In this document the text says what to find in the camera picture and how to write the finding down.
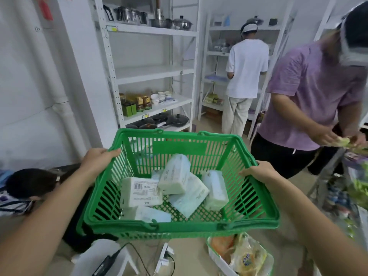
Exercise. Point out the black wok with lid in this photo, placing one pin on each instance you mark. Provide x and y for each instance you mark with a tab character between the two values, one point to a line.
179	120
159	117

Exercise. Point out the red wall decoration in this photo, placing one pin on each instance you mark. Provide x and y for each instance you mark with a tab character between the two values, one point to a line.
46	8

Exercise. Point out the green plastic shopping basket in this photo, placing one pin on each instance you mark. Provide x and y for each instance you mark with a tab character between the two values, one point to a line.
178	227

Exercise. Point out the person's left forearm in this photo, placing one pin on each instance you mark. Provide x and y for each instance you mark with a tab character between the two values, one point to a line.
40	224

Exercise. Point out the white tissue pack with barcode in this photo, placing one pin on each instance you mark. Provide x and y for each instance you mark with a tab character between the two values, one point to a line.
139	192

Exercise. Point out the white wall pipe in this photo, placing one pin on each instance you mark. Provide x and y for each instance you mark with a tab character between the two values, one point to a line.
49	71

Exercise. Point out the green lettuce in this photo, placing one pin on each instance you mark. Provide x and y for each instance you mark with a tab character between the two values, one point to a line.
343	141

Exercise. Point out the white metal shelf unit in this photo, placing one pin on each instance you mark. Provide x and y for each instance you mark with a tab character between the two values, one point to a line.
149	73
212	80

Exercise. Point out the row of steel cups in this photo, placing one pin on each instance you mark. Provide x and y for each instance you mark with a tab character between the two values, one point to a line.
130	15

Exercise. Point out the person's left hand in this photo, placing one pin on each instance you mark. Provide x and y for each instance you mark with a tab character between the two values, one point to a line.
96	160

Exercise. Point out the person's left thumb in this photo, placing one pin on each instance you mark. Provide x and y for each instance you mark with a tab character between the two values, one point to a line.
112	153

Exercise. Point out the blue bottle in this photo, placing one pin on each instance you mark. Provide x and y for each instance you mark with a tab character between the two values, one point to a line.
227	21

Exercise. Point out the person's right forearm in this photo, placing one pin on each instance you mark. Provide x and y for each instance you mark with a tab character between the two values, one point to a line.
313	227

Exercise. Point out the person's right thumb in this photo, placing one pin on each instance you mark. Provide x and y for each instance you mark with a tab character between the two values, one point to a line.
247	172

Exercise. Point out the steel bowl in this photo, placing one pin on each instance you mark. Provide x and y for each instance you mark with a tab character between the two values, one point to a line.
160	23

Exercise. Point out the grey produce shelf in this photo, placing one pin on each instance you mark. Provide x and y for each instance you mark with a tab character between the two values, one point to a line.
339	186

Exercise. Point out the white ceramic cup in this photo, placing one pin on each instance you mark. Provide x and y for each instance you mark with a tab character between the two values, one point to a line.
155	99
162	96

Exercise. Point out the white power strip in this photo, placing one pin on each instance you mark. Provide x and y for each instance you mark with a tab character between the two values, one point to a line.
164	257

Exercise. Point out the stack of green boxes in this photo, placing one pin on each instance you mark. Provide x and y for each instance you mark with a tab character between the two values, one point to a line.
213	99

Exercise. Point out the bagged green vegetable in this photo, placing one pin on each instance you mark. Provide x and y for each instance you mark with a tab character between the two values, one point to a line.
359	192

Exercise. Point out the black power adapter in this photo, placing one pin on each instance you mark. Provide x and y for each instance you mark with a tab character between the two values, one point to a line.
107	263

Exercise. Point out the orange snack packet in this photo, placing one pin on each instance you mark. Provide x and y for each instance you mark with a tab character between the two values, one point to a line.
222	245

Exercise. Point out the yellow snack packet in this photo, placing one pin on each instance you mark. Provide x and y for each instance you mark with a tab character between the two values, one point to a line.
247	255

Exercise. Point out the white plastic basket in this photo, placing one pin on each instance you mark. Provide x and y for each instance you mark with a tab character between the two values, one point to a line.
218	263

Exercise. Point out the white plastic stool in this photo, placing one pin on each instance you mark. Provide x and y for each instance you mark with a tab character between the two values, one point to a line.
100	258

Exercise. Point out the steel pot with lid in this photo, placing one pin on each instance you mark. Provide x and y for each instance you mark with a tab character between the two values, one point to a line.
182	24
255	21

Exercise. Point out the person's right hand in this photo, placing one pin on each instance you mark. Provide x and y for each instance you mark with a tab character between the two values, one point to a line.
263	171

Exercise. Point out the brown glass jar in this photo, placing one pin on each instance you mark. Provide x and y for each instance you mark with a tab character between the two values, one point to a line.
139	104
147	102

